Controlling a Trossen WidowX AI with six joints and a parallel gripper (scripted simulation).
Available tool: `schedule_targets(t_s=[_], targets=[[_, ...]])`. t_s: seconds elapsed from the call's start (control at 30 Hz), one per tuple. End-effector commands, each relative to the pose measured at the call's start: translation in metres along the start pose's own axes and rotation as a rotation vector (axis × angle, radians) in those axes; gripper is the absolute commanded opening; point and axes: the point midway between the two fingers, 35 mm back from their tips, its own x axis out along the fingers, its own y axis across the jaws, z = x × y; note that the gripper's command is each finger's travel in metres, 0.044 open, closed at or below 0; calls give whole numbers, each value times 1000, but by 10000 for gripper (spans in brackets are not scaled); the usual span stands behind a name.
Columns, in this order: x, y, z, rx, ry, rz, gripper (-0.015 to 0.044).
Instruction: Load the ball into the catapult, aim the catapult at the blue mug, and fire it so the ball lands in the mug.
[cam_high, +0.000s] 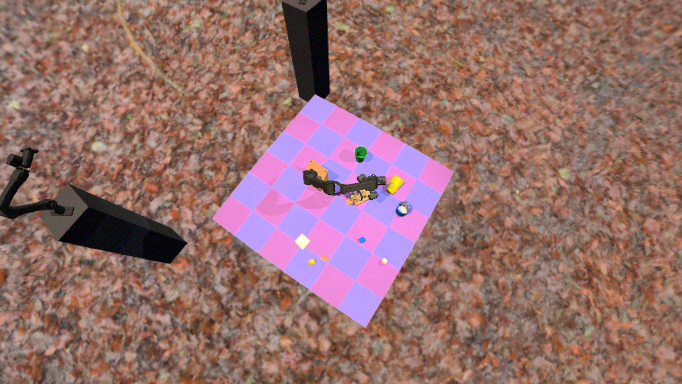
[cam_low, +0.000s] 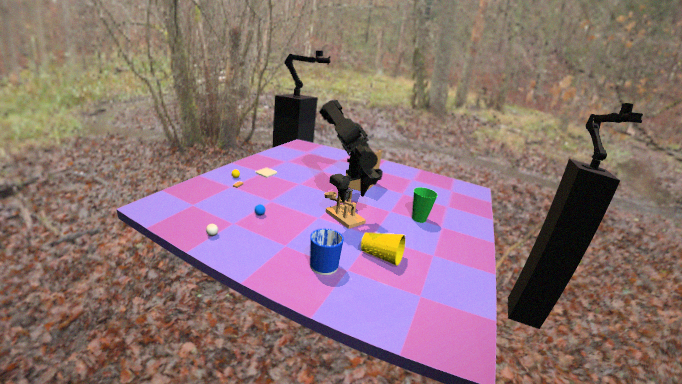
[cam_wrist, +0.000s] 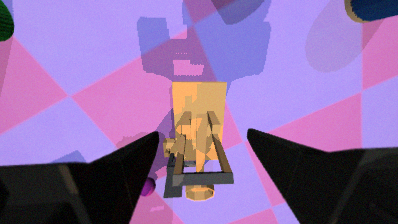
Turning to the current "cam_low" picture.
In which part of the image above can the blue mug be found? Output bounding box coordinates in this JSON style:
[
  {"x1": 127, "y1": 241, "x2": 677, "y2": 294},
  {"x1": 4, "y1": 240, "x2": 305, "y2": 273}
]
[{"x1": 310, "y1": 229, "x2": 344, "y2": 275}]

